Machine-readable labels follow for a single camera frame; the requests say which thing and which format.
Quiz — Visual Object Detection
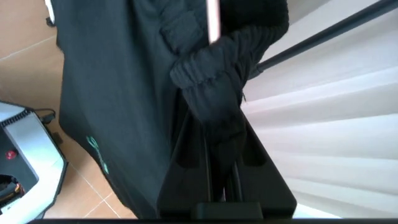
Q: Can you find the beige curtain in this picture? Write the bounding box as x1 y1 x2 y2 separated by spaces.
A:
241 0 398 219

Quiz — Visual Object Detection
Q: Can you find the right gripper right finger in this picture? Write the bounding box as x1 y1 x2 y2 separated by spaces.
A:
222 116 298 218

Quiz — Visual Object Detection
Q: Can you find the pink clothes hanger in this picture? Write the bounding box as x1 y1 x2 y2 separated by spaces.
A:
206 0 222 45

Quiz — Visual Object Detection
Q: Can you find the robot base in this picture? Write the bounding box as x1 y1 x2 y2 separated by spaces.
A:
0 101 69 224

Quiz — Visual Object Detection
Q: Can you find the black knitted garment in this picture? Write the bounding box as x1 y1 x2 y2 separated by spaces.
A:
49 0 290 218

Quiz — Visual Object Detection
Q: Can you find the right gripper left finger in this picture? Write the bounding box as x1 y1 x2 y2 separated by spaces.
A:
156 110 216 218

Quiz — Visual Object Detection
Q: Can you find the black clothes rack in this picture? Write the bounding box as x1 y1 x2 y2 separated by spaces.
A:
248 0 398 80

